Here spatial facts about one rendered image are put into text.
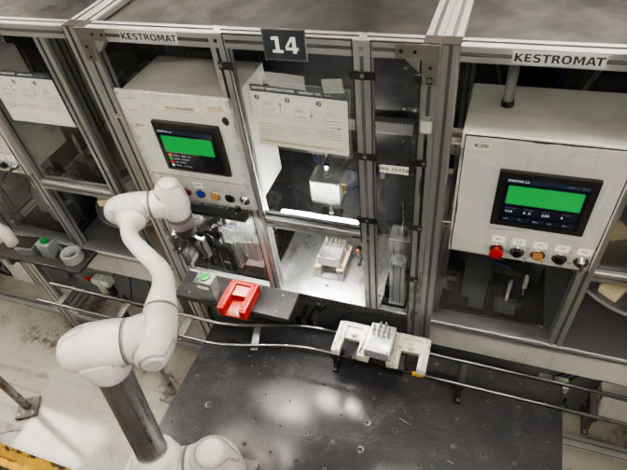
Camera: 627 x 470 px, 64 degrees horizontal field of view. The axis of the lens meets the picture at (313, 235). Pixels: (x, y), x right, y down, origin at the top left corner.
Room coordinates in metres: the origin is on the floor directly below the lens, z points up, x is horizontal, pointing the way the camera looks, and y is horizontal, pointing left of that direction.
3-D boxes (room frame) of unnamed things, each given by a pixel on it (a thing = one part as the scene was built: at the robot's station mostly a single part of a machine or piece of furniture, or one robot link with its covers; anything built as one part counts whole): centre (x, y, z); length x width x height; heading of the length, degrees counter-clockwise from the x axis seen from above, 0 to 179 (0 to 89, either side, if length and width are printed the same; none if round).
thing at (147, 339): (0.83, 0.49, 1.44); 0.18 x 0.14 x 0.13; 0
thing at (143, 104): (1.57, 0.34, 1.60); 0.42 x 0.29 x 0.46; 65
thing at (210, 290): (1.40, 0.47, 0.97); 0.08 x 0.08 x 0.12; 65
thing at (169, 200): (1.40, 0.49, 1.47); 0.13 x 0.11 x 0.16; 90
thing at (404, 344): (1.05, -0.20, 0.84); 0.36 x 0.14 x 0.10; 65
